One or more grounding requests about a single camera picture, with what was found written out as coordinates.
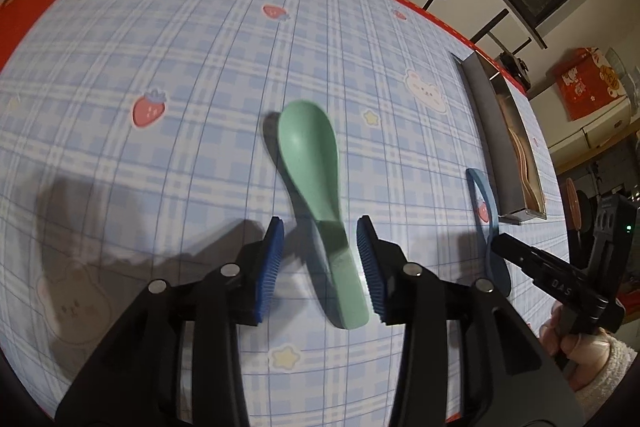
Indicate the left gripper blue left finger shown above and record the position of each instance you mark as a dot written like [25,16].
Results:
[266,267]

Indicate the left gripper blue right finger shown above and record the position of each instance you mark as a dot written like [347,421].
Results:
[369,251]

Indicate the pink spoon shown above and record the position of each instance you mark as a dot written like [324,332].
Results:
[531,198]

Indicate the blue spoon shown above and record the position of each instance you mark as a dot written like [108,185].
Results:
[486,218]

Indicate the green spoon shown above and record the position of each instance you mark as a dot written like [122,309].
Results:
[309,152]

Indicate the person's right hand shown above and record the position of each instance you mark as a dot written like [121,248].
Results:
[589,353]

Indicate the brown trash bin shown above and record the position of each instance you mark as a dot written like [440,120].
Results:
[576,208]

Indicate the black metal utensil tray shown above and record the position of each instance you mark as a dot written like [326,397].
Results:
[497,104]

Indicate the white refrigerator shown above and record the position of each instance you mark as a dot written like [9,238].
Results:
[571,143]

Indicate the blue plaid table mat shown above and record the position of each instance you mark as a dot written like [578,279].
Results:
[260,157]

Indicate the red cloth on refrigerator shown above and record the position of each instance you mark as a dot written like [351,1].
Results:
[587,82]

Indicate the rice cooker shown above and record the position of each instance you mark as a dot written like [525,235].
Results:
[516,67]

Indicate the black metal rack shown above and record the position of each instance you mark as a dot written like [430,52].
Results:
[502,33]

